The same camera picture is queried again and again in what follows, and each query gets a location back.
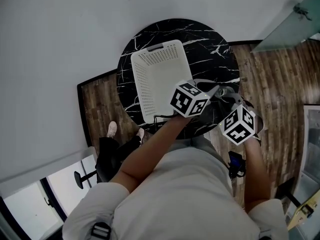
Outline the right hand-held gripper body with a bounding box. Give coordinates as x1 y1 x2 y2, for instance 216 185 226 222
219 97 265 145

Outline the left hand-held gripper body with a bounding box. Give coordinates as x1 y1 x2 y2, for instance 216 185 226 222
169 78 212 119

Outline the clear round lid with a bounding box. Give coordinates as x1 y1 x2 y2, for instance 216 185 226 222
216 85 236 100

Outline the white perforated plastic basket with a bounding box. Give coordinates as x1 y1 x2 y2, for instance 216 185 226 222
130 39 193 125

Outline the person's right forearm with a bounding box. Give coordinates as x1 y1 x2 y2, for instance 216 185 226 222
243 136 272 214

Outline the person's left forearm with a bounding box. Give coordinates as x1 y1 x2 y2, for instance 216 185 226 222
109 115 195 194

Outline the black battery pack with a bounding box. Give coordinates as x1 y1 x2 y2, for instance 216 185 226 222
227 150 247 180

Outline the framed grey picture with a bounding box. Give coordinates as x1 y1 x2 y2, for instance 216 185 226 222
298 104 320 185

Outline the frosted glass door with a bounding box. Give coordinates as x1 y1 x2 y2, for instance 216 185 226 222
251 0 320 54

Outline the person's white shirt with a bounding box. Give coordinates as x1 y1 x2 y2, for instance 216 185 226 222
61 141 288 240

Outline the black office chair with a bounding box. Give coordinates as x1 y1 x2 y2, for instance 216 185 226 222
73 156 121 190

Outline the black framed window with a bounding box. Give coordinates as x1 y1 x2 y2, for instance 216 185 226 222
0 146 98 240

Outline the thin black cable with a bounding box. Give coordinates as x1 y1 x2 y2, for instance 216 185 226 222
152 113 176 132

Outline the metal door handle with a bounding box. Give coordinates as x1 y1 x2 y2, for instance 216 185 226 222
292 3 313 22

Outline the black strap buckle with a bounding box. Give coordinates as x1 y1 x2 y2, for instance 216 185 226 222
90 221 112 240

